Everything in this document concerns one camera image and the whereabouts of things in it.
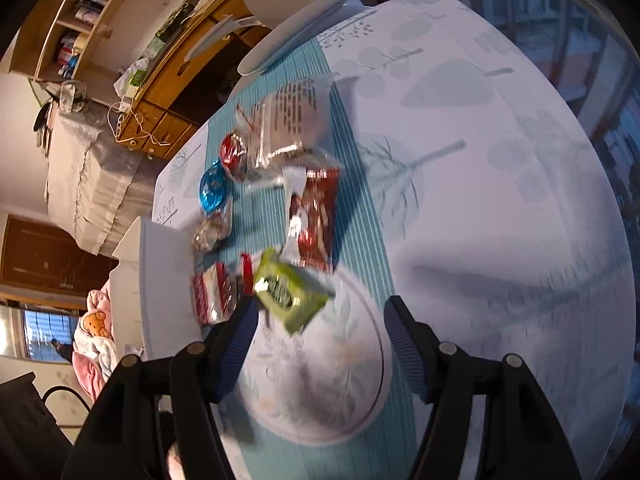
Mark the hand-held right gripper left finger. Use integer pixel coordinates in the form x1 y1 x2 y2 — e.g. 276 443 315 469
60 295 258 480

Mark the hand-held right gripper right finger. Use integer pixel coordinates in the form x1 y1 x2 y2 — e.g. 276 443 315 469
384 295 583 480

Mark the green snack packet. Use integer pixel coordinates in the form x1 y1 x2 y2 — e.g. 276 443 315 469
252 247 337 336

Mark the white plastic tray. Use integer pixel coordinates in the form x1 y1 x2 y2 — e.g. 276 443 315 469
111 216 206 356

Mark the clear brown nut packet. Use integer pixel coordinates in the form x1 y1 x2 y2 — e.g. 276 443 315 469
191 205 236 253

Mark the red label date packet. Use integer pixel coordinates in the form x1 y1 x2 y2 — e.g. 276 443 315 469
219 130 251 183

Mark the red white cookie packet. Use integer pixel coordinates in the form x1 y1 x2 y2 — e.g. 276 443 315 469
190 254 257 326

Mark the white dark red snack packet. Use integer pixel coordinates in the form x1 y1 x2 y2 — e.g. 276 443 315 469
284 166 342 273

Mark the bear printed pink blanket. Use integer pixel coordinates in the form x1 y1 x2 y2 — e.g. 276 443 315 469
72 287 118 361

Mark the blue candy packet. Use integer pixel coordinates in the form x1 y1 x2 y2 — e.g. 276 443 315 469
199 157 233 216

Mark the pink bedsheet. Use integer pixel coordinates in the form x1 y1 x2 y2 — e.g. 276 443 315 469
72 350 108 408

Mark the small window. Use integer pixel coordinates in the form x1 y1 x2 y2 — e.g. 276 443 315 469
0 305 76 361

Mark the brown wooden door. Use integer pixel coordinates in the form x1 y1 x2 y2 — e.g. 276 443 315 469
0 215 118 296

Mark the large clear snack packet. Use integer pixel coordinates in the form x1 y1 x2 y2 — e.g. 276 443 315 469
235 72 361 193

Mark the wooden desk with drawers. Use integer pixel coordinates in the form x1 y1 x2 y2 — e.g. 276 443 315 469
117 0 271 161

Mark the white plastic bag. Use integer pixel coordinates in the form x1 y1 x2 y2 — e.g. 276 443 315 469
114 57 153 98

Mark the dark round object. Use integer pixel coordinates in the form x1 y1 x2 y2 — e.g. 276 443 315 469
32 100 56 148

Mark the floral fabric bag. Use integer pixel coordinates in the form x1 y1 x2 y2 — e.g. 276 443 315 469
57 82 86 113

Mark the grey office chair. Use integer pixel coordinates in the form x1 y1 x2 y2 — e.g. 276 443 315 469
182 0 373 78

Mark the row of books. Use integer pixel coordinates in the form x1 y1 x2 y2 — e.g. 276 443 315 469
55 0 133 78

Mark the wooden bookshelf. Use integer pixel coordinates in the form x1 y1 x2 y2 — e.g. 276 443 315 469
10 0 201 83

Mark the black cable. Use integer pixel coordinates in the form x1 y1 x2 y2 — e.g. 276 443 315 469
42 385 93 411

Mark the white charger cable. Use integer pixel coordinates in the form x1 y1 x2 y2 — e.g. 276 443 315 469
107 102 171 148

